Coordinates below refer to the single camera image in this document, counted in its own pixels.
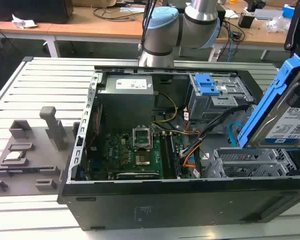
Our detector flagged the silver drive cage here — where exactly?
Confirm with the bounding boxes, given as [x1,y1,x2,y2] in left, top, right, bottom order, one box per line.
[184,72,256,127]

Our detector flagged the silver CPU chip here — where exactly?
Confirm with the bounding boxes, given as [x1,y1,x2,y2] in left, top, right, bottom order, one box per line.
[4,151,25,161]

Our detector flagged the crumpled white paper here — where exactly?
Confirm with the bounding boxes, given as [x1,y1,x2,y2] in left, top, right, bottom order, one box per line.
[11,13,39,29]

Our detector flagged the hard disk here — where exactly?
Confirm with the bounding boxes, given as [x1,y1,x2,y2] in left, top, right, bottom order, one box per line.
[236,52,300,151]

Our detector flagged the black RAM slot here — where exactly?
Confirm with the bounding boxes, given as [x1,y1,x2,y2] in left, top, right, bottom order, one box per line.
[162,134,178,179]

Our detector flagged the clear plastic bag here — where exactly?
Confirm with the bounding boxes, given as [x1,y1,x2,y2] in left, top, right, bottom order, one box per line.
[265,14,292,33]

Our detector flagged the blue drive cage latch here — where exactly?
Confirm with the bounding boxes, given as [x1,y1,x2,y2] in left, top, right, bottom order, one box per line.
[193,73,220,97]

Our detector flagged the grey power supply unit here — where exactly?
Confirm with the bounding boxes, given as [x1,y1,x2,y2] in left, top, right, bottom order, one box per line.
[96,75,158,126]

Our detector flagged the grey parts rack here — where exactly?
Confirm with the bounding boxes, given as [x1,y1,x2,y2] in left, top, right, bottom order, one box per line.
[0,106,81,198]

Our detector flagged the yellow black power wires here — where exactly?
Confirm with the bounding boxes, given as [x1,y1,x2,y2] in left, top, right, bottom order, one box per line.
[150,91,179,124]

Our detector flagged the orange data wire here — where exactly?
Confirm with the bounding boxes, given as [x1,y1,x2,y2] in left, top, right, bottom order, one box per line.
[182,146,202,169]

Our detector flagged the small black cube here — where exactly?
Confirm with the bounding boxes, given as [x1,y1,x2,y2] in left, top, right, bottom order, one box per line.
[237,12,255,29]

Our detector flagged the black box on desk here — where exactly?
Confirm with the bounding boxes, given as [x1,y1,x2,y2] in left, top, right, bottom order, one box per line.
[0,0,74,25]

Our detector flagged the black cables on desk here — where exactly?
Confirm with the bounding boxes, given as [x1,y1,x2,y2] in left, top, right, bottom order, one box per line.
[92,4,151,23]

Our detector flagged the black sleeved cable bundle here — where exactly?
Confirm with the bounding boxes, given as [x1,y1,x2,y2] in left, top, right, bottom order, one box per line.
[178,102,251,157]

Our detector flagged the metal socket cover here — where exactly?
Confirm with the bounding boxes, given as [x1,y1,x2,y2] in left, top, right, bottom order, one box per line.
[131,126,154,150]

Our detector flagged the green motherboard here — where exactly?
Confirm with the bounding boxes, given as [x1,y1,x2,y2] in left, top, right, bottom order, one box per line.
[87,130,188,180]

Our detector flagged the wooden desk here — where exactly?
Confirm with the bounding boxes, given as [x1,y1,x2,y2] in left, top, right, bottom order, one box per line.
[0,0,300,46]

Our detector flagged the metal disk bay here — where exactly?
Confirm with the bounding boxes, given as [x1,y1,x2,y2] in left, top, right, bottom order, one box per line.
[205,147,300,179]

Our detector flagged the blue cardboard box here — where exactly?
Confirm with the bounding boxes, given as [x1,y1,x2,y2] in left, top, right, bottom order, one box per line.
[281,3,296,19]

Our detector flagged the black open PC case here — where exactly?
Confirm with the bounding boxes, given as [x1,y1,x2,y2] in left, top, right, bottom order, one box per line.
[56,65,300,231]

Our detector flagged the blue disk wire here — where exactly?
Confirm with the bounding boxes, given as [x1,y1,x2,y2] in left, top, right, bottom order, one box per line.
[228,120,242,146]

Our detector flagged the metal slat table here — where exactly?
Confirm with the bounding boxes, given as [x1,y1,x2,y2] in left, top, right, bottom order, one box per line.
[0,56,300,240]

